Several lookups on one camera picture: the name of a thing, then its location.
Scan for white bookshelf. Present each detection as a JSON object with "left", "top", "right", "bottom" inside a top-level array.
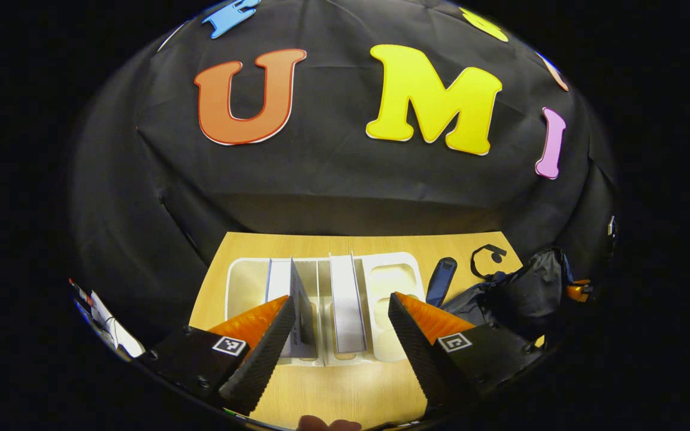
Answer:
[{"left": 224, "top": 251, "right": 427, "bottom": 368}]

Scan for white book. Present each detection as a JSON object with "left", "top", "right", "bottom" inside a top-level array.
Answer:
[
  {"left": 328, "top": 252, "right": 370, "bottom": 355},
  {"left": 265, "top": 257, "right": 320, "bottom": 360}
]

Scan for white paper sheets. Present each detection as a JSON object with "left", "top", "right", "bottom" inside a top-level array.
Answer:
[{"left": 69, "top": 278, "right": 146, "bottom": 360}]

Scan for blue schoolbag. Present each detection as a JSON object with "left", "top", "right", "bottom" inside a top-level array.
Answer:
[{"left": 426, "top": 244, "right": 574, "bottom": 339}]

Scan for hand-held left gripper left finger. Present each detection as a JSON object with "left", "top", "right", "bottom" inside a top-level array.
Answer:
[{"left": 138, "top": 295, "right": 297, "bottom": 417}]

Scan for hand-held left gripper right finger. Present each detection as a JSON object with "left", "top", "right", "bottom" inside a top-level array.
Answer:
[{"left": 388, "top": 292, "right": 544, "bottom": 415}]

